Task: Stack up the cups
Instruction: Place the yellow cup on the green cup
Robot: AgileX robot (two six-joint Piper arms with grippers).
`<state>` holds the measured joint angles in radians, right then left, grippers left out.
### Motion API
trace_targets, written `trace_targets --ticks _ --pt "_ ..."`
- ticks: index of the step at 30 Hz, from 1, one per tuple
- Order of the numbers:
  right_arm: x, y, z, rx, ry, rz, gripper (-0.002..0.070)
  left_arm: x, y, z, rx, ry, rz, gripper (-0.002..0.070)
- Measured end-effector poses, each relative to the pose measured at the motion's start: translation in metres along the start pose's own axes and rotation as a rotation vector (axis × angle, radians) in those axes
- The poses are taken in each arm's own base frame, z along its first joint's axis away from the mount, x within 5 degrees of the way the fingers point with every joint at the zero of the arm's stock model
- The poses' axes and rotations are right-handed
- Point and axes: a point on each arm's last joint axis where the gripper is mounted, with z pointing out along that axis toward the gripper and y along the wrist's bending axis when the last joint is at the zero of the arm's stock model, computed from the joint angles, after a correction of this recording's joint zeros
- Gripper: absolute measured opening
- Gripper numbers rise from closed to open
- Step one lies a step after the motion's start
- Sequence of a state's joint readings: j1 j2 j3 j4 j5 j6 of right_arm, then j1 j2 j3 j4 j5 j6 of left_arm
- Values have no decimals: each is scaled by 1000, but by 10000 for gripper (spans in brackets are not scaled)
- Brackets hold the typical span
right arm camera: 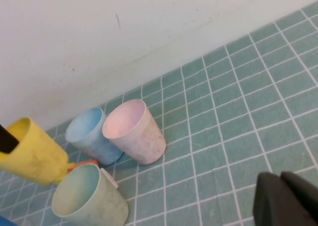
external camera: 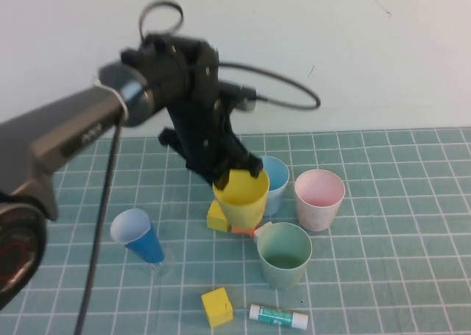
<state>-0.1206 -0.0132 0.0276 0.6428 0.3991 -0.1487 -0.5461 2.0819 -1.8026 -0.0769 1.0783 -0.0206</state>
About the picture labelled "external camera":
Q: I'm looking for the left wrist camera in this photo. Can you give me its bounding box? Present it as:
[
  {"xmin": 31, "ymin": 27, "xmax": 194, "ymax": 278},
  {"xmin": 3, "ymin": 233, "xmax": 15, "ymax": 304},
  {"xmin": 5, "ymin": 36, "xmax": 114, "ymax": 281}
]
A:
[{"xmin": 219, "ymin": 80, "xmax": 258, "ymax": 111}]

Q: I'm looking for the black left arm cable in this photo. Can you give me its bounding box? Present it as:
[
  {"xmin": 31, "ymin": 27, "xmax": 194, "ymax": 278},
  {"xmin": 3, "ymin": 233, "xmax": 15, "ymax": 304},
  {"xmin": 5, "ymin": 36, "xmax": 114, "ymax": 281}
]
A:
[{"xmin": 74, "ymin": 0, "xmax": 322, "ymax": 335}]

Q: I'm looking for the cream wooden cube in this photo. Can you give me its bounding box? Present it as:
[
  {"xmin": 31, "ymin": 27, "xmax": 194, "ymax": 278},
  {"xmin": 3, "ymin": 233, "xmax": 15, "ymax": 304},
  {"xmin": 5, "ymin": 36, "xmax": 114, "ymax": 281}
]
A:
[{"xmin": 252, "ymin": 220, "xmax": 273, "ymax": 242}]

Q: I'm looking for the blue paper cone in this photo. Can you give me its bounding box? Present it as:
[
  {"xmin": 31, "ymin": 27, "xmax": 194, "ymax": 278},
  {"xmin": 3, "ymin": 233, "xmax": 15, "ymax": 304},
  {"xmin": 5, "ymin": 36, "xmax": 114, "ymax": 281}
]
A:
[{"xmin": 110, "ymin": 208, "xmax": 166, "ymax": 266}]

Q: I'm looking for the light blue plastic cup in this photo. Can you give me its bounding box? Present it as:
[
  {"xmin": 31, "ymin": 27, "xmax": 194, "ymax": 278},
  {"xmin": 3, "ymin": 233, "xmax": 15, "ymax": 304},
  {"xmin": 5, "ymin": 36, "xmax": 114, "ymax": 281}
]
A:
[{"xmin": 259, "ymin": 155, "xmax": 290, "ymax": 217}]

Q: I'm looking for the green plastic cup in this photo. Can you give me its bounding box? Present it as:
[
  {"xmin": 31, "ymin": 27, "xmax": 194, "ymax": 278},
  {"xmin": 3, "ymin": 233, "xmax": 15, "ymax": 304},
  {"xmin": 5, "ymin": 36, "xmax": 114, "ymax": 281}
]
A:
[{"xmin": 256, "ymin": 222, "xmax": 313, "ymax": 290}]

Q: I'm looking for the yellow plastic cup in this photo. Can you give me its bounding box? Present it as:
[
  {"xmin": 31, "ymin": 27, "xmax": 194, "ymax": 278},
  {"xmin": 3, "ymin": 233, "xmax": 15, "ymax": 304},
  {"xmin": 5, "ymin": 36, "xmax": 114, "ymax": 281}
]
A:
[{"xmin": 212, "ymin": 168, "xmax": 270, "ymax": 230}]

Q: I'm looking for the pink plastic cup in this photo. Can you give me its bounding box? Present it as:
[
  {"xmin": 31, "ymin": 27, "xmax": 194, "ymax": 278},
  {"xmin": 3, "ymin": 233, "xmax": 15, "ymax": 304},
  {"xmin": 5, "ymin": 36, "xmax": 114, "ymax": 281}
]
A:
[{"xmin": 294, "ymin": 169, "xmax": 346, "ymax": 232}]

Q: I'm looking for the green grid cutting mat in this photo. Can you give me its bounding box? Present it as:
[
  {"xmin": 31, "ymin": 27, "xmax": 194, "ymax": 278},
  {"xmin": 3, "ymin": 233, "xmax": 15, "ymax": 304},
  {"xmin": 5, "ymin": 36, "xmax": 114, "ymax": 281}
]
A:
[{"xmin": 0, "ymin": 127, "xmax": 471, "ymax": 335}]

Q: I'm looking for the yellow wooden cube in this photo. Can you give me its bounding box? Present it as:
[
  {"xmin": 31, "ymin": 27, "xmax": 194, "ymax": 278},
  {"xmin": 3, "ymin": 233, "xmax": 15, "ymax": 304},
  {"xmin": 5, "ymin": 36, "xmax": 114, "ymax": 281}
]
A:
[
  {"xmin": 201, "ymin": 286, "xmax": 234, "ymax": 328},
  {"xmin": 206, "ymin": 200, "xmax": 230, "ymax": 233}
]

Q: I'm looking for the orange wooden cube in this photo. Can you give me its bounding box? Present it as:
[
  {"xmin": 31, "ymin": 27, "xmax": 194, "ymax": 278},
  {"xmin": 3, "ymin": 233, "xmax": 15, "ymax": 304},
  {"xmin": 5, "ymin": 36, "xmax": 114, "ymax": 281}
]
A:
[{"xmin": 230, "ymin": 222, "xmax": 258, "ymax": 237}]

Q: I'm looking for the white green glue stick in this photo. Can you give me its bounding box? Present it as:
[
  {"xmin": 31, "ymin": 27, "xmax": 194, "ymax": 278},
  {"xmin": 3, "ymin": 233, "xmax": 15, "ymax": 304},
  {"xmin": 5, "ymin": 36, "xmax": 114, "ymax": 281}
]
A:
[{"xmin": 249, "ymin": 303, "xmax": 308, "ymax": 329}]

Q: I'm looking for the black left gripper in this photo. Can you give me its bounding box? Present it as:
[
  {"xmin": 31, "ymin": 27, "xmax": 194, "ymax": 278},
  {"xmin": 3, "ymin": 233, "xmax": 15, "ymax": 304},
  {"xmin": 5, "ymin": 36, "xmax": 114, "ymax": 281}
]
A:
[{"xmin": 157, "ymin": 99, "xmax": 264, "ymax": 191}]

